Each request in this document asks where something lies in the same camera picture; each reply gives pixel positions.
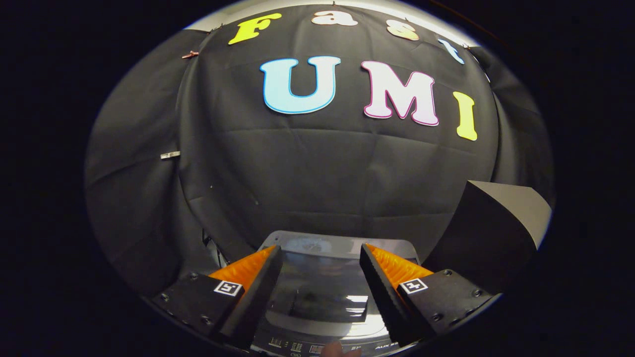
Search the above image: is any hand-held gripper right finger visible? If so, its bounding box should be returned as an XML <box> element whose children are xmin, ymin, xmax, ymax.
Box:
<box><xmin>359</xmin><ymin>243</ymin><xmax>495</xmax><ymax>348</ymax></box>

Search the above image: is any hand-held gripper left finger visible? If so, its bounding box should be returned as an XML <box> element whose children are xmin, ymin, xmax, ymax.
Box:
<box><xmin>150</xmin><ymin>245</ymin><xmax>284</xmax><ymax>351</ymax></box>

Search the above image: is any grey washing machine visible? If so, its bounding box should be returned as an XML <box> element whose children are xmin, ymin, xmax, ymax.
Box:
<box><xmin>251</xmin><ymin>230</ymin><xmax>423</xmax><ymax>357</ymax></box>

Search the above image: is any black backdrop cloth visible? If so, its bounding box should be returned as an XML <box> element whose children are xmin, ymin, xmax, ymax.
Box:
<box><xmin>84</xmin><ymin>4</ymin><xmax>555</xmax><ymax>298</ymax></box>

